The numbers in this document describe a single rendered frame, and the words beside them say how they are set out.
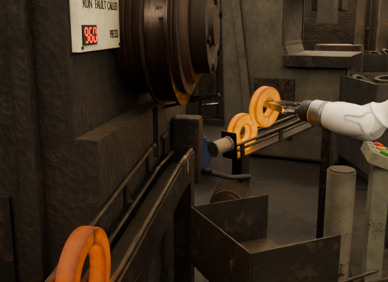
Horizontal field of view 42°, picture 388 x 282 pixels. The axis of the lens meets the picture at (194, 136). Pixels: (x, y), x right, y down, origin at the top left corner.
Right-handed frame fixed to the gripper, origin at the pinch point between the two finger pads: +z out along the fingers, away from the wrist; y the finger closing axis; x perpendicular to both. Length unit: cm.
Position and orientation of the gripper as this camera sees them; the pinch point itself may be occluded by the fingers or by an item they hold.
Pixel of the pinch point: (265, 102)
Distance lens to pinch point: 188.8
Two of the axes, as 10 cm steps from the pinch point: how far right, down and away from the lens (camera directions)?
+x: 0.3, -9.7, -2.6
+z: -7.0, -2.1, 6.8
